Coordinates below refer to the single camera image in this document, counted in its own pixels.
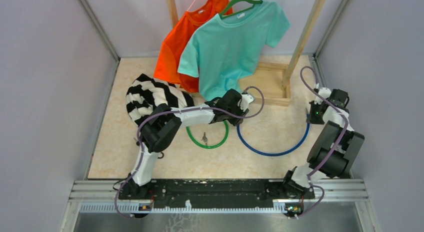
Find teal t-shirt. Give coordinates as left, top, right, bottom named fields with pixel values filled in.
left=177, top=1, right=290, bottom=100

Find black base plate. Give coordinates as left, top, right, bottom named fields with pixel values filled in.
left=118, top=179, right=315, bottom=209

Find aluminium rail frame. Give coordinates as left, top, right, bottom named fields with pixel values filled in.
left=69, top=179, right=369, bottom=214

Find orange t-shirt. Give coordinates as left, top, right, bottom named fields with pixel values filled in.
left=153, top=0, right=230, bottom=93

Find orange padlock with keys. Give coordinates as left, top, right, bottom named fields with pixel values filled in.
left=134, top=138, right=164, bottom=159

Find green cable lock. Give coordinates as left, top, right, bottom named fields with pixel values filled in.
left=185, top=121, right=230, bottom=149

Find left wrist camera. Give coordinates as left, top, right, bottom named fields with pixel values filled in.
left=238, top=93, right=256, bottom=111

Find green lock keys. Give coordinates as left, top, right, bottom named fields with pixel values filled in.
left=202, top=132, right=208, bottom=146

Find blue cable lock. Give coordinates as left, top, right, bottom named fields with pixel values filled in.
left=236, top=123, right=311, bottom=157

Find black white striped garment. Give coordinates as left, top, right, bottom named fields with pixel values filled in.
left=125, top=74, right=195, bottom=126

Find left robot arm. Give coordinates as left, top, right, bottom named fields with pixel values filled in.
left=121, top=89, right=255, bottom=199

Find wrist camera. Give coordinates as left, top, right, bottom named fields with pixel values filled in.
left=238, top=93, right=256, bottom=111
left=314, top=87, right=332, bottom=105

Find wooden clothes rack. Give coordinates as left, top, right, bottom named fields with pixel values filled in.
left=164, top=0, right=330, bottom=107

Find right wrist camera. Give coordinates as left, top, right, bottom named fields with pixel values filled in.
left=314, top=87, right=332, bottom=105

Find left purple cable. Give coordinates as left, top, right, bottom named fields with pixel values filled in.
left=113, top=86, right=266, bottom=219

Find green hanger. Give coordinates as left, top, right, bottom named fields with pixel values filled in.
left=218, top=0, right=265, bottom=18

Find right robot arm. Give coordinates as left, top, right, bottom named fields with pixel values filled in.
left=281, top=87, right=365, bottom=198

